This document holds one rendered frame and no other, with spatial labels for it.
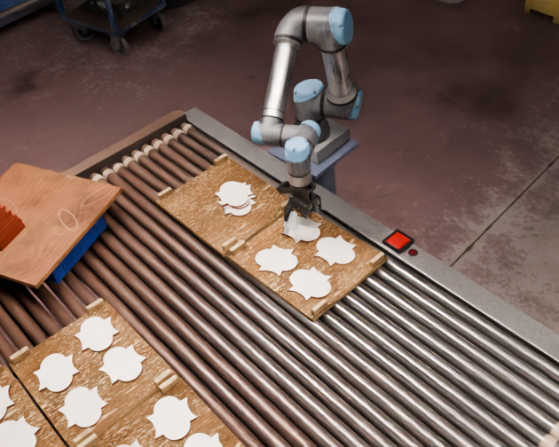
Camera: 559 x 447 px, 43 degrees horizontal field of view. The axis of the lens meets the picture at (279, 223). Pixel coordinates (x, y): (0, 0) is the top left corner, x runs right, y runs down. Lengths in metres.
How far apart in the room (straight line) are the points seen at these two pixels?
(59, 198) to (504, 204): 2.35
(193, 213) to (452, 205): 1.77
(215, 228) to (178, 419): 0.77
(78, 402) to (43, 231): 0.67
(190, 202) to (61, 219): 0.46
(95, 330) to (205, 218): 0.58
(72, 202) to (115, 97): 2.61
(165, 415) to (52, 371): 0.40
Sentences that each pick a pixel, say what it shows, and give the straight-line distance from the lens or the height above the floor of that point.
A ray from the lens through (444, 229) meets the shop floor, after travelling 3.80.
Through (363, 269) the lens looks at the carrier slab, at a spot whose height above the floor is 0.94.
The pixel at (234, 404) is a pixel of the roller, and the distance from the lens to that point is 2.07.
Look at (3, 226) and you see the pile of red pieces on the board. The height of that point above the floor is 1.11.
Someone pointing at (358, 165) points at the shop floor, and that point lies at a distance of 4.19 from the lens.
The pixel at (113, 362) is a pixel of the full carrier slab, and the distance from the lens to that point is 2.21.
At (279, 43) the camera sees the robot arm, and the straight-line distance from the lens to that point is 2.41.
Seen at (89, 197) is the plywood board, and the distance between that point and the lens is 2.63.
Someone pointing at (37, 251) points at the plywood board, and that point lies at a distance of 2.50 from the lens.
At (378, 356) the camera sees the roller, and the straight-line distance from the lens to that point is 2.12.
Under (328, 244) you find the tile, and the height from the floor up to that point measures 0.94.
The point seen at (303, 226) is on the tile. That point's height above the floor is 0.94.
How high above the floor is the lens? 2.64
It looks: 43 degrees down
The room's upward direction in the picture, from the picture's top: 8 degrees counter-clockwise
